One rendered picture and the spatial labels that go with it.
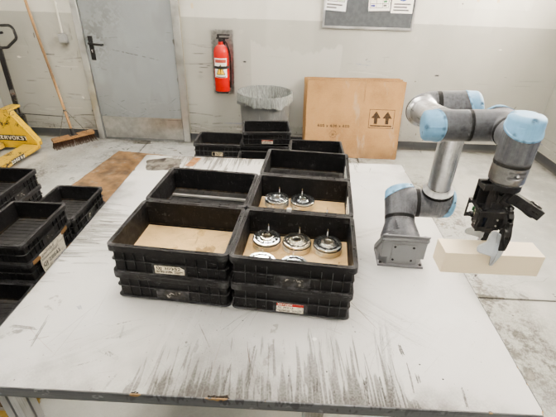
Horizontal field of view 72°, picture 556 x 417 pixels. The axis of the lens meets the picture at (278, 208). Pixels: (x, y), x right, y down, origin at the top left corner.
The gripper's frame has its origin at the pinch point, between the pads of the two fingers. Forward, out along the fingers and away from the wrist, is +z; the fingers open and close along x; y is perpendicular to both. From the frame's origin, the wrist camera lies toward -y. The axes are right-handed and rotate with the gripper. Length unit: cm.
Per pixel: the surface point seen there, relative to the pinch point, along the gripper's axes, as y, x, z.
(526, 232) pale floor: -138, -178, 110
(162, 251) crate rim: 90, -15, 16
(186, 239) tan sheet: 88, -35, 25
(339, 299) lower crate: 33.5, -10.8, 28.3
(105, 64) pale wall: 252, -344, 24
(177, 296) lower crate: 87, -16, 35
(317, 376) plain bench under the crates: 41, 10, 39
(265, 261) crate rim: 57, -13, 16
